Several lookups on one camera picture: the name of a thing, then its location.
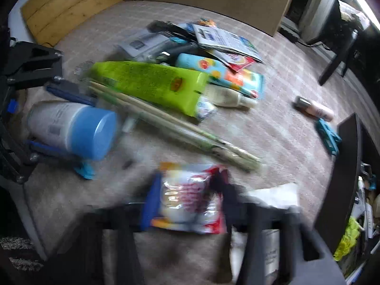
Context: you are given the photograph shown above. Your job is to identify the white blue-cap bottle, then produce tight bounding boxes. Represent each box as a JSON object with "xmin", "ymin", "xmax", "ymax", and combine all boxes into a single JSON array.
[{"xmin": 26, "ymin": 101, "xmax": 119, "ymax": 161}]

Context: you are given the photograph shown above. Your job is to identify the red white snack packet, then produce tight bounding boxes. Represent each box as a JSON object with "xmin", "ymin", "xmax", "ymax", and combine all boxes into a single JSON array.
[{"xmin": 151, "ymin": 162, "xmax": 227, "ymax": 234}]

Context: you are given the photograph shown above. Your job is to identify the wooden chopsticks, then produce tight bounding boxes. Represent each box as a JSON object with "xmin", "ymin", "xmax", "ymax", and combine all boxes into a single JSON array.
[{"xmin": 90, "ymin": 81, "xmax": 261, "ymax": 172}]

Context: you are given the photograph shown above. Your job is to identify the green lotion tube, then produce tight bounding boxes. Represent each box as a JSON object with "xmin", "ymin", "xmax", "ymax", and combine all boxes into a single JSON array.
[{"xmin": 90, "ymin": 61, "xmax": 209, "ymax": 117}]

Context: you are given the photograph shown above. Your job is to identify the small pink cosmetic bottle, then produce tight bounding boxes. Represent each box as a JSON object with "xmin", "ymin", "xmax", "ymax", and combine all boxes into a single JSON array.
[{"xmin": 294, "ymin": 96, "xmax": 334, "ymax": 122}]

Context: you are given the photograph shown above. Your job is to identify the pine wood board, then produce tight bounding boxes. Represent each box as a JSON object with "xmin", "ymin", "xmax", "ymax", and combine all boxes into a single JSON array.
[{"xmin": 21, "ymin": 0, "xmax": 122, "ymax": 46}]

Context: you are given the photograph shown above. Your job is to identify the small cream lotion bottle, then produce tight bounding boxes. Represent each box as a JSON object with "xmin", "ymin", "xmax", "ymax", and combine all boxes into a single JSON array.
[{"xmin": 203, "ymin": 84, "xmax": 258, "ymax": 109}]

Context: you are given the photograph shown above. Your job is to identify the black storage tray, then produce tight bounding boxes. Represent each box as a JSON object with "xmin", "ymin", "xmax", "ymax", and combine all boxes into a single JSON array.
[{"xmin": 313, "ymin": 113, "xmax": 379, "ymax": 284}]

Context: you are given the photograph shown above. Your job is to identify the teal clothes peg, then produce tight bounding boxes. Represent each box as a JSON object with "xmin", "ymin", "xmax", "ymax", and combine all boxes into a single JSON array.
[{"xmin": 315, "ymin": 119, "xmax": 342, "ymax": 157}]

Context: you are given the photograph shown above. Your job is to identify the teal fruit print tube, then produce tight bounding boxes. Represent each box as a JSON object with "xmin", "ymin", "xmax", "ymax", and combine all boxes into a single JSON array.
[{"xmin": 175, "ymin": 53, "xmax": 264, "ymax": 99}]

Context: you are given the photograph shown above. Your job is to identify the red white sachet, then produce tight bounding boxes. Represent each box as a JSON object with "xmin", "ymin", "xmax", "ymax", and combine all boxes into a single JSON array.
[{"xmin": 207, "ymin": 50, "xmax": 255, "ymax": 72}]

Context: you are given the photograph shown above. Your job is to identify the white printed blister card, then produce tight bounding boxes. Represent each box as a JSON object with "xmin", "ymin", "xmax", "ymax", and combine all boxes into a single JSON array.
[{"xmin": 192, "ymin": 24, "xmax": 263, "ymax": 63}]

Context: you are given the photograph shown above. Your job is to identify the black power strip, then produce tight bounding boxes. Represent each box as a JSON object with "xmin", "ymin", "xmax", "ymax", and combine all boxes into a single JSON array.
[{"xmin": 278, "ymin": 27, "xmax": 299, "ymax": 44}]

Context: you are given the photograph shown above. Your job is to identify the black tripod stand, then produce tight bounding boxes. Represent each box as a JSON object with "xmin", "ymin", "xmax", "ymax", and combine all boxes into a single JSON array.
[{"xmin": 318, "ymin": 28, "xmax": 359, "ymax": 86}]

